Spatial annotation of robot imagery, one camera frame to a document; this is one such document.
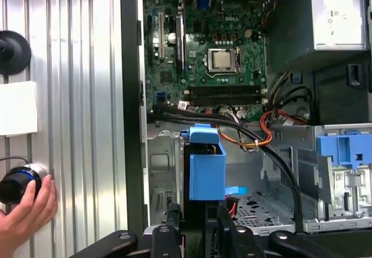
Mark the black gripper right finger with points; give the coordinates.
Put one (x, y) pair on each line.
(232, 240)

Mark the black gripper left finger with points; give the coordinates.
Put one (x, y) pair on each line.
(170, 240)

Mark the hard disk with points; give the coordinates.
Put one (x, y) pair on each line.
(206, 171)

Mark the metal disk bay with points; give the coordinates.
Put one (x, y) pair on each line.
(162, 165)

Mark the person bare hand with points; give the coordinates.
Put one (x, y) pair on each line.
(26, 223)

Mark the metal drive cage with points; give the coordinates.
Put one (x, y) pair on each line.
(348, 188)

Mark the blue drive latch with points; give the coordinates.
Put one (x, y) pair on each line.
(334, 150)

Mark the black RAM slot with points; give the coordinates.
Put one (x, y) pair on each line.
(223, 100)
(223, 90)

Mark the black open PC case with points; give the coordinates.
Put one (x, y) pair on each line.
(132, 95)

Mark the CPU socket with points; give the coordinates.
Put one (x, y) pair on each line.
(207, 63)

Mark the silver CPU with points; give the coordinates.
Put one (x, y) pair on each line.
(224, 60)

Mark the white paper note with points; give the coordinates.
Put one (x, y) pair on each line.
(17, 107)

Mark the white expansion slot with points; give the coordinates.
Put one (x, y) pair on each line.
(160, 37)

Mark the green motherboard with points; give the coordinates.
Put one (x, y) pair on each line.
(221, 22)

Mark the black round suction base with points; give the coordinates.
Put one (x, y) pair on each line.
(14, 51)

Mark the grey power supply unit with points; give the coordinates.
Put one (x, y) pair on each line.
(337, 14)

